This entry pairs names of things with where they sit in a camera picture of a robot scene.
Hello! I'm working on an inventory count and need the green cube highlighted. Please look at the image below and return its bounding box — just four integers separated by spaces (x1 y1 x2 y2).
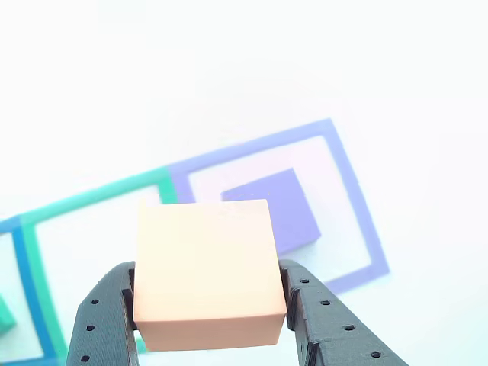
0 293 18 337

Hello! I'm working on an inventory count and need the orange cube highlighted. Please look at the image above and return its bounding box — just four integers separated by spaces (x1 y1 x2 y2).
133 198 288 352

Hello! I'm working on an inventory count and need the green tape square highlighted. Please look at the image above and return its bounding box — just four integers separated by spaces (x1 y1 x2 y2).
21 167 180 355

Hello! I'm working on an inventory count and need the blue tape square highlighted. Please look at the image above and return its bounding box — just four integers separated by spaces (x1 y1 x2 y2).
0 216 61 366

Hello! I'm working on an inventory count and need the large purple cube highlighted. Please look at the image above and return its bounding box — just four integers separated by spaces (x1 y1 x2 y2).
220 167 322 256

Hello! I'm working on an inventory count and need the purple tape square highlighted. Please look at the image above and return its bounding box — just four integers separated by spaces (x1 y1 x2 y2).
166 117 391 295

